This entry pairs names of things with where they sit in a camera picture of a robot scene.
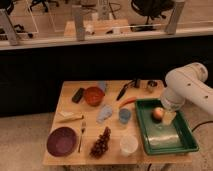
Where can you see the blue plastic cup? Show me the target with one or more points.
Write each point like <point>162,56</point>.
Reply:
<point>124,115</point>

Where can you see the black small box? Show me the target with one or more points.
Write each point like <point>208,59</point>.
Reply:
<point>137,83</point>

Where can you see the blue object behind bowl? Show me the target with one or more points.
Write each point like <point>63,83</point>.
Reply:
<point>102,85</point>

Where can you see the red bowl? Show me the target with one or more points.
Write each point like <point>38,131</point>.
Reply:
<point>93,96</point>

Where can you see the black rectangular sponge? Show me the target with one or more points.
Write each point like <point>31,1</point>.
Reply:
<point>78,95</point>

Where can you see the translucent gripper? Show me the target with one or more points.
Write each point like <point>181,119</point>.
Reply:
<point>168,117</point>

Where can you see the white plastic cup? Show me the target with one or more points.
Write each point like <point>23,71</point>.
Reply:
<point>128,145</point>

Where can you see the orange apple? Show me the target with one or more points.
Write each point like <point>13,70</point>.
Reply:
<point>158,113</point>

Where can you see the bunch of dark grapes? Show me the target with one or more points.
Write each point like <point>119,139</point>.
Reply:
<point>101,144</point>

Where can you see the purple plate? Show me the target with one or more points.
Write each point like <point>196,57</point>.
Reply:
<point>61,142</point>

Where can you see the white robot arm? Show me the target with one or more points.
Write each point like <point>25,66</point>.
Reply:
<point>187,83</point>

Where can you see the orange carrot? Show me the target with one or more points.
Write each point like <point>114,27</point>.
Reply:
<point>127,101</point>

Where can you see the black handled knife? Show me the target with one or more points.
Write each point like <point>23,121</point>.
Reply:
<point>123,90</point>

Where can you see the black office chair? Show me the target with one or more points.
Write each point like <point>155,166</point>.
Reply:
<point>152,8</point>

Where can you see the wooden table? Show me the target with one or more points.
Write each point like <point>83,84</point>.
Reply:
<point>93,129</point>

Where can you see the yellow banana piece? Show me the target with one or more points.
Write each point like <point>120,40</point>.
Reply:
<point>69,116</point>

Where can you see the green plastic tray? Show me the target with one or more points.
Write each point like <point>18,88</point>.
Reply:
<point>160,139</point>

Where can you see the small metal can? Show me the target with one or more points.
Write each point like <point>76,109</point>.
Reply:
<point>151,85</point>

